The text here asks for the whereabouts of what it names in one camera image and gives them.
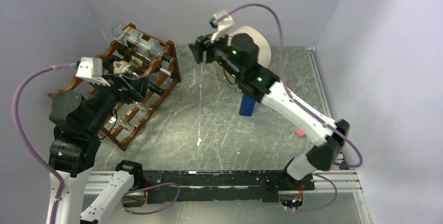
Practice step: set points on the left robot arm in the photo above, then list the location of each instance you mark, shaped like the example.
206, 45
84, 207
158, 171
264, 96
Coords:
77, 123

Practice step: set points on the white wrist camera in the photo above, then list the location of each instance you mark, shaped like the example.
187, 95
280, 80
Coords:
90, 69
220, 22

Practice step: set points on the blue bottle with silver cap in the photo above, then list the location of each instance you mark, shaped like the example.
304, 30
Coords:
247, 105

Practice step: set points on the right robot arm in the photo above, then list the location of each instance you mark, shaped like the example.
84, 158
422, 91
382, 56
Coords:
238, 56

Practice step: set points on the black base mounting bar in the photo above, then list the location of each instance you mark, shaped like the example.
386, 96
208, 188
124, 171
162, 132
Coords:
224, 185

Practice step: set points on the aluminium frame rail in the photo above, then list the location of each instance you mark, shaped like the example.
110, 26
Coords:
337, 197

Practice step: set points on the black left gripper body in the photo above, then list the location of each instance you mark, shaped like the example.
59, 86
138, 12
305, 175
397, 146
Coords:
128, 94

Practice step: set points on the dark green wine bottle front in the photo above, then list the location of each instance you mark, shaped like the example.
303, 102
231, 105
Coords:
129, 70

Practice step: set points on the brown wooden wine rack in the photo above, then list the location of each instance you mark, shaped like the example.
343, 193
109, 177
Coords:
152, 100

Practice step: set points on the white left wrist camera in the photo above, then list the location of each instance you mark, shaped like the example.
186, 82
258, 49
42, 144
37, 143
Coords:
90, 69

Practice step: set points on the cream orange yellow cylinder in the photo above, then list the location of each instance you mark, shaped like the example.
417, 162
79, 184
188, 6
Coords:
264, 54

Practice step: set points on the clear bottle with black cap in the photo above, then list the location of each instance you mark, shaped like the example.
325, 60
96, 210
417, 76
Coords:
130, 36

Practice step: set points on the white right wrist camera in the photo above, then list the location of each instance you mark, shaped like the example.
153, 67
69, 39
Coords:
220, 22

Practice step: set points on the pink eraser block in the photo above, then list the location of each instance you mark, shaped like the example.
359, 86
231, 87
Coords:
299, 132

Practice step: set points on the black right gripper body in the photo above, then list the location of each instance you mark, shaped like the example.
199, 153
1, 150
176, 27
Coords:
218, 51

